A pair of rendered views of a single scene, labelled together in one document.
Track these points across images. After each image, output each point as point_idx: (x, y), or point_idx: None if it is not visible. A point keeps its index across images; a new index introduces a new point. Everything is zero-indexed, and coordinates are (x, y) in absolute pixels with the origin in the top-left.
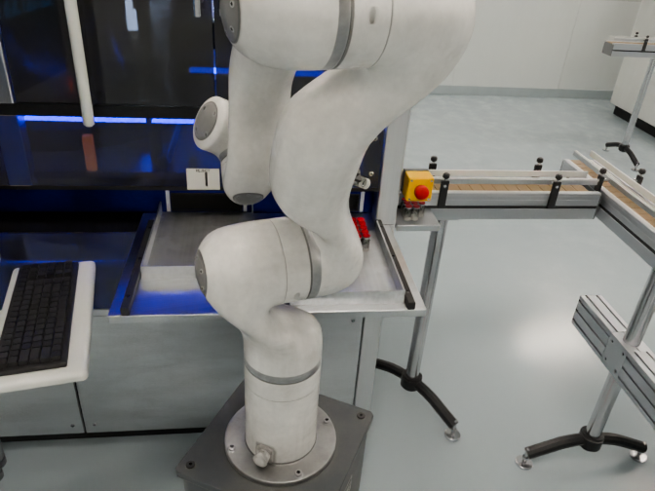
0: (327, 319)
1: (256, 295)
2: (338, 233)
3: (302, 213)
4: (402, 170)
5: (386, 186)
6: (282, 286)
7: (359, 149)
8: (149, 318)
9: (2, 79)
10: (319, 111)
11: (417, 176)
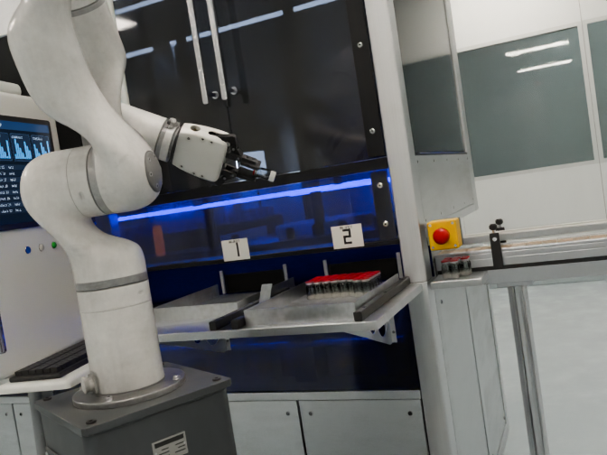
0: (380, 410)
1: (44, 190)
2: (78, 120)
3: (38, 99)
4: (417, 217)
5: (405, 236)
6: (63, 183)
7: (32, 26)
8: None
9: None
10: (14, 11)
11: (436, 221)
